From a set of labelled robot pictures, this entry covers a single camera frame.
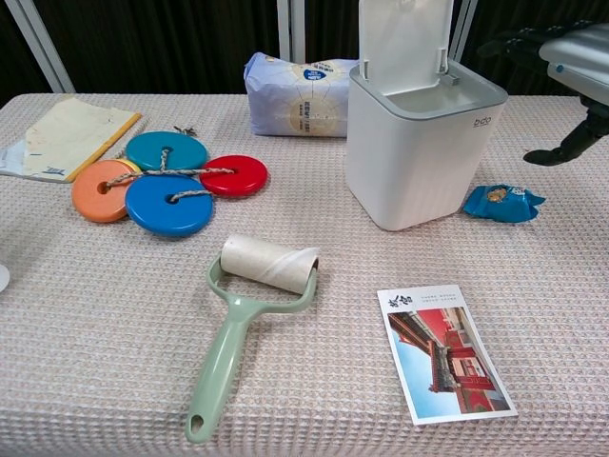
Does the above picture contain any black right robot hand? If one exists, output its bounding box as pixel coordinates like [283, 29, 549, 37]
[477, 18, 609, 167]

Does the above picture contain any blue snack wrapper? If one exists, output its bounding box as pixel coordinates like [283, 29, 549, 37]
[462, 184, 545, 224]

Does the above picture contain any white trash bin lid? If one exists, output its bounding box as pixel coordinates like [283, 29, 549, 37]
[344, 0, 509, 233]

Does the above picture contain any red palace postcard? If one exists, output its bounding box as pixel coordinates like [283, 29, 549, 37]
[376, 284, 519, 427]

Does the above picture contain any beige waffle tablecloth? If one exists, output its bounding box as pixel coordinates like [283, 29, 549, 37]
[0, 92, 609, 457]

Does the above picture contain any pale blue tissue pack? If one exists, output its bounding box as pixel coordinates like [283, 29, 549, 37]
[243, 50, 361, 139]

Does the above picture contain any red disc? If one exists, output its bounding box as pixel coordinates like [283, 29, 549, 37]
[198, 154, 269, 196]

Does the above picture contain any teal disc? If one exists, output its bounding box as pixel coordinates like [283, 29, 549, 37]
[125, 130, 209, 173]

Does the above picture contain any green lint roller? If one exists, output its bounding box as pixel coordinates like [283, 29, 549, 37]
[184, 233, 321, 447]

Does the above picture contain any blue disc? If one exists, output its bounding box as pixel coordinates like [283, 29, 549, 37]
[124, 173, 214, 238]

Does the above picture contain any black curtain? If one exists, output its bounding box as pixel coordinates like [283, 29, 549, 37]
[0, 0, 609, 99]

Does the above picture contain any orange disc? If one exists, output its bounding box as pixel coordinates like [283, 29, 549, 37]
[70, 159, 133, 224]

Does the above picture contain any worn yellow spiral notebook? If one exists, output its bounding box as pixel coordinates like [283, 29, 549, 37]
[0, 94, 144, 185]

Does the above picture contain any thin grey metal frame post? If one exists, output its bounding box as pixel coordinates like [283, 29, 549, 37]
[448, 0, 480, 62]

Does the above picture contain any upright grey metal frame post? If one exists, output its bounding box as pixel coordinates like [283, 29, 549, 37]
[276, 0, 306, 63]

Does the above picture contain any braided beige rope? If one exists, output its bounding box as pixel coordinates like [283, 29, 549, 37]
[105, 148, 236, 205]

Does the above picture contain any slanted grey metal frame post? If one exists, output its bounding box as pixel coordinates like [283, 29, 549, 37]
[3, 0, 76, 94]

